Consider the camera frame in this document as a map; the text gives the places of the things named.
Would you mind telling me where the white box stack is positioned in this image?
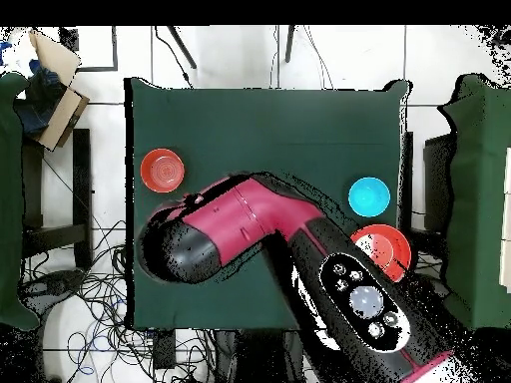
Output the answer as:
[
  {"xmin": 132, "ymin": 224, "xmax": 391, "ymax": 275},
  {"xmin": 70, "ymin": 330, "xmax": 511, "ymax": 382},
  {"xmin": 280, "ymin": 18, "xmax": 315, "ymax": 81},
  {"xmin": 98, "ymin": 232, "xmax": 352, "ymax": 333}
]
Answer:
[{"xmin": 498, "ymin": 147, "xmax": 511, "ymax": 294}]

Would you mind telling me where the green cloth covered side table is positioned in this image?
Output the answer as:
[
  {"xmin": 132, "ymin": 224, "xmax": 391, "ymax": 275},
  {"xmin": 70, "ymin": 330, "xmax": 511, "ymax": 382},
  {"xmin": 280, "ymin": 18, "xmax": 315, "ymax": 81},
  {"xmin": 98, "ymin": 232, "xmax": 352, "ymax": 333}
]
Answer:
[
  {"xmin": 434, "ymin": 73, "xmax": 511, "ymax": 330},
  {"xmin": 0, "ymin": 71, "xmax": 41, "ymax": 332}
]

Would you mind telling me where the black stool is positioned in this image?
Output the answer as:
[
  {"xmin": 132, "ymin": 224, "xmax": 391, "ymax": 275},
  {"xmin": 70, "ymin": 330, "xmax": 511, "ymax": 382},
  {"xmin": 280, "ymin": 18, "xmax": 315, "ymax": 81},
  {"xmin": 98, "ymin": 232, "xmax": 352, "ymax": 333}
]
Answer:
[{"xmin": 21, "ymin": 127, "xmax": 95, "ymax": 272}]

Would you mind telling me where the tangle of floor cables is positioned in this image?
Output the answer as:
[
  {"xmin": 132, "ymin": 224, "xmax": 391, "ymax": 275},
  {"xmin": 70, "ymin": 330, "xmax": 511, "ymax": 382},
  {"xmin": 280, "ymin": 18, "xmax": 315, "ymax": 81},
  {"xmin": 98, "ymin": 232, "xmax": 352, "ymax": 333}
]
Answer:
[{"xmin": 19, "ymin": 218, "xmax": 217, "ymax": 383}]

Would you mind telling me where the small cyan plastic bowl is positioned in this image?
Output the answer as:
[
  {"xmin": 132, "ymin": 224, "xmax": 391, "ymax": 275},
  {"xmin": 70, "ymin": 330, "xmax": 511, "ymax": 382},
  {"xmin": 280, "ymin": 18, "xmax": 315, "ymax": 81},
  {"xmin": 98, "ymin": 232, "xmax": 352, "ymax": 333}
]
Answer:
[{"xmin": 347, "ymin": 177, "xmax": 391, "ymax": 218}]

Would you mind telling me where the black pedestal foot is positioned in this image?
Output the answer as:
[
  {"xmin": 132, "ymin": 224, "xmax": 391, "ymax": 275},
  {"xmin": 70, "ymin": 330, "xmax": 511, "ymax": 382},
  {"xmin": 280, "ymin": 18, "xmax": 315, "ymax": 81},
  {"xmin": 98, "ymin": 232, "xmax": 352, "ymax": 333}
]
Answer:
[{"xmin": 19, "ymin": 268, "xmax": 87, "ymax": 304}]

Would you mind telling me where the cardboard box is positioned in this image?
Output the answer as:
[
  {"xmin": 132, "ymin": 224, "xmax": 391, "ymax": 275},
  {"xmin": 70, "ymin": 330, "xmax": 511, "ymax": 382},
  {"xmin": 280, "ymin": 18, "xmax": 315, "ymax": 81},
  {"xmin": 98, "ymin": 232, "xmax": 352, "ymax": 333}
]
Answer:
[{"xmin": 27, "ymin": 28, "xmax": 91, "ymax": 153}]

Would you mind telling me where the dark blue cloth bag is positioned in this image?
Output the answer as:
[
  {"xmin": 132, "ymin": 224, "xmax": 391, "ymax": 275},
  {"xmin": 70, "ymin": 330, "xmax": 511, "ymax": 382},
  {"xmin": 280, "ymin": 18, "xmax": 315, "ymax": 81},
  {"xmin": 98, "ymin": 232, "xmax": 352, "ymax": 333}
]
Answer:
[{"xmin": 13, "ymin": 59, "xmax": 69, "ymax": 137}]

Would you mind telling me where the small orange-red plastic bowl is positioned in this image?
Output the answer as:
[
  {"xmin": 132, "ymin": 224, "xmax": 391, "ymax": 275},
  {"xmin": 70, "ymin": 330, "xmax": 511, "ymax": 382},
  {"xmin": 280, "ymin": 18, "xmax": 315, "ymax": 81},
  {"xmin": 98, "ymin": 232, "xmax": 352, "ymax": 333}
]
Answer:
[{"xmin": 140, "ymin": 148, "xmax": 187, "ymax": 194}]

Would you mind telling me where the black tripod leg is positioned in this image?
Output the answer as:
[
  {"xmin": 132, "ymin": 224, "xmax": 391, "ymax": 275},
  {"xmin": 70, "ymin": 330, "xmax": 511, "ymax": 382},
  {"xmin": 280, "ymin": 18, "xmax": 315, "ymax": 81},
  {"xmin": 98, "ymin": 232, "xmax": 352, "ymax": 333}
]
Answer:
[
  {"xmin": 283, "ymin": 25, "xmax": 297, "ymax": 64},
  {"xmin": 167, "ymin": 25, "xmax": 198, "ymax": 70}
]

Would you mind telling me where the black floor frame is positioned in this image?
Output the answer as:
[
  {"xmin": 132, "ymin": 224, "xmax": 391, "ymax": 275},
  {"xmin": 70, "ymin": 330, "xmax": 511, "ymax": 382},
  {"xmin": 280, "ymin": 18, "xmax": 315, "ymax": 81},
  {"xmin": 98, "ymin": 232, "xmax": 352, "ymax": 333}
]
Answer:
[{"xmin": 59, "ymin": 25, "xmax": 119, "ymax": 73}]

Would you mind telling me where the dark green tablecloth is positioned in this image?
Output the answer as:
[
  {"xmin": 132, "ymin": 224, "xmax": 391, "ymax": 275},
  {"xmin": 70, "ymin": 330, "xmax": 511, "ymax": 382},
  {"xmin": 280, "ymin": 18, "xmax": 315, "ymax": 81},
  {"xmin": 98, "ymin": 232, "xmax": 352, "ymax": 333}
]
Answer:
[{"xmin": 123, "ymin": 76, "xmax": 412, "ymax": 333}]

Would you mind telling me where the large red plastic bowl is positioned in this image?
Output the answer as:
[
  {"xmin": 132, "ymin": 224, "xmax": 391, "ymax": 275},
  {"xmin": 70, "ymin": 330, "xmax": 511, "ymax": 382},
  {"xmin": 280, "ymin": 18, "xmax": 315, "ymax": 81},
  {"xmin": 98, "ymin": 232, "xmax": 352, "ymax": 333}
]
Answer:
[{"xmin": 349, "ymin": 223, "xmax": 413, "ymax": 284}]

